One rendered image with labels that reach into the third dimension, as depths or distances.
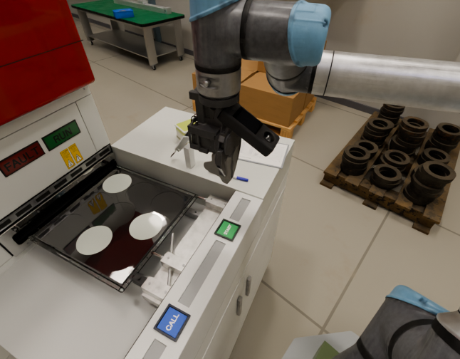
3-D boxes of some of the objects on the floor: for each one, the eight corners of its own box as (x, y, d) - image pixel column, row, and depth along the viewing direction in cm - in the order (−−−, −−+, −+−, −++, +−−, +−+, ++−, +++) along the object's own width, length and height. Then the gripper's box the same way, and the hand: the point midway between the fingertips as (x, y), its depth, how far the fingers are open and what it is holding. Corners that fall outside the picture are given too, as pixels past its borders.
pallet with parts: (461, 152, 255) (492, 110, 224) (427, 238, 183) (468, 194, 152) (370, 122, 297) (387, 82, 266) (315, 181, 225) (328, 137, 194)
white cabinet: (79, 376, 126) (-42, 312, 70) (188, 229, 189) (170, 133, 133) (191, 462, 105) (149, 470, 49) (271, 265, 168) (293, 169, 112)
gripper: (206, 77, 49) (211, 163, 64) (179, 96, 44) (192, 186, 58) (248, 85, 47) (243, 173, 61) (225, 107, 41) (226, 199, 55)
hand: (230, 179), depth 58 cm, fingers closed
